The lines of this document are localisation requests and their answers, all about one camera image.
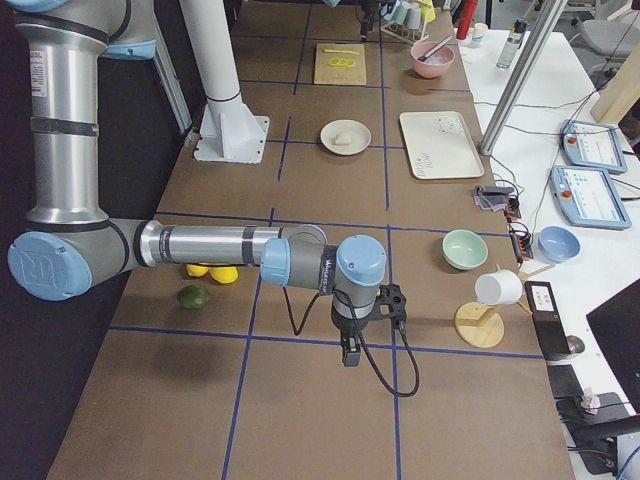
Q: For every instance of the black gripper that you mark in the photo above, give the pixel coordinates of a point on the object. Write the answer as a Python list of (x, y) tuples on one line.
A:
[(346, 326)]

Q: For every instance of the white steamed bun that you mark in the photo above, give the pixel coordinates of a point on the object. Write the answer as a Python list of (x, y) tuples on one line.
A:
[(343, 138)]

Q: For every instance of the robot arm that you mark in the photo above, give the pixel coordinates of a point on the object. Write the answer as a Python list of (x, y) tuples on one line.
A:
[(71, 244)]

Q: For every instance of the white bear serving tray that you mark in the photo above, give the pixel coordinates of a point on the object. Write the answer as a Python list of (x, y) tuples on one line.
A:
[(440, 146)]

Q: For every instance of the wooden mug tree stand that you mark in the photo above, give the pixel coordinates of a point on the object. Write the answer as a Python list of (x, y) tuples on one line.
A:
[(481, 325)]

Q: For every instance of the mint green bowl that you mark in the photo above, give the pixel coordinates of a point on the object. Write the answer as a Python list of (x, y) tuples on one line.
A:
[(464, 249)]

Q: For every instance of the green lime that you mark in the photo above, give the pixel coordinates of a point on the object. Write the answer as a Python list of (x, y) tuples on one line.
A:
[(193, 297)]

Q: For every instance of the white mug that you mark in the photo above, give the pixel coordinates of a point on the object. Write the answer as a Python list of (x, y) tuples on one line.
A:
[(502, 287)]

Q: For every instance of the orange black power strip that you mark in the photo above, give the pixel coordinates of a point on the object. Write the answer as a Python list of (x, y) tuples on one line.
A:
[(520, 235)]

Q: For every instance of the black box white label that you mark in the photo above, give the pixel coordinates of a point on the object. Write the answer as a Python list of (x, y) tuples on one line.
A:
[(546, 319)]

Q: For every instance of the folded grey cloth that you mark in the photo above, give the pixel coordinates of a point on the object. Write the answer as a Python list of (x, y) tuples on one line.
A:
[(492, 198)]

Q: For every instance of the white round plate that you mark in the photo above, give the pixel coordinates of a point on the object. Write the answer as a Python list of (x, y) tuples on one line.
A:
[(360, 133)]

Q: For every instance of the blue bowl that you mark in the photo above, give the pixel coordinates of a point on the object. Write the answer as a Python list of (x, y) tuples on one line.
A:
[(558, 244)]

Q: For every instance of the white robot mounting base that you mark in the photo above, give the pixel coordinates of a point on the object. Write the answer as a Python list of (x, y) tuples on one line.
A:
[(229, 132)]

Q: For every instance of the near teach pendant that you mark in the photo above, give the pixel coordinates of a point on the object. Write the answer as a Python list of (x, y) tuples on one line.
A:
[(587, 197)]

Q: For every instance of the teach pendant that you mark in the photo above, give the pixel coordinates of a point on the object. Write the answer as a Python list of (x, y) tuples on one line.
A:
[(591, 144), (587, 197)]

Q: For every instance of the bamboo cutting board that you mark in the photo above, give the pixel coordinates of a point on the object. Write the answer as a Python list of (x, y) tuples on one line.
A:
[(324, 74)]

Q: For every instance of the pink bowl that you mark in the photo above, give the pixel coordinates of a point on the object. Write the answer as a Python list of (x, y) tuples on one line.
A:
[(434, 66)]

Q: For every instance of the yellow-green plastic knife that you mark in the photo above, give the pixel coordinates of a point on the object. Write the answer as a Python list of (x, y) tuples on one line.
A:
[(341, 51)]

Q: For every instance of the steel muddler black tip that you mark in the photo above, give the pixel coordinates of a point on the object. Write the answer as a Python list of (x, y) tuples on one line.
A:
[(434, 49)]

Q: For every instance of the far teach pendant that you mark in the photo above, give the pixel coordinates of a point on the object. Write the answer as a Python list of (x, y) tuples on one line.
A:
[(591, 144)]

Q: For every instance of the light blue plastic cup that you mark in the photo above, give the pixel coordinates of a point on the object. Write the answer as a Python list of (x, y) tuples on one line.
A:
[(413, 17)]

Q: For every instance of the mint green plastic cup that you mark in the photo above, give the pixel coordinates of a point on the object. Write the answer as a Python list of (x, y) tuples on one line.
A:
[(399, 12)]

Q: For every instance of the white paper cup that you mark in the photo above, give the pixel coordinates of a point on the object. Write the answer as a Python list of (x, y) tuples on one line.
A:
[(478, 34)]

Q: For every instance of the clear water bottle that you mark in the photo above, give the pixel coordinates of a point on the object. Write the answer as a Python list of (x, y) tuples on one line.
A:
[(512, 43)]

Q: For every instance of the yellow cup on rack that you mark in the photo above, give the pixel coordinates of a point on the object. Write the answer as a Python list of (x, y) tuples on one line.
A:
[(427, 9)]

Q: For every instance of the red bottle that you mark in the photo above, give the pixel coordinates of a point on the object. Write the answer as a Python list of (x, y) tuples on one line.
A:
[(466, 17)]

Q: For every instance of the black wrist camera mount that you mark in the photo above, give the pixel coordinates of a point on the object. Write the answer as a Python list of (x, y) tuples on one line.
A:
[(390, 303)]

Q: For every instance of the white wire cup rack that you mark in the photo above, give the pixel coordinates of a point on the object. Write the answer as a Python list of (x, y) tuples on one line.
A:
[(411, 31)]

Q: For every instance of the aluminium frame post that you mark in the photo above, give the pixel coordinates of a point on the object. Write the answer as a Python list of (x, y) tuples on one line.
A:
[(544, 26)]

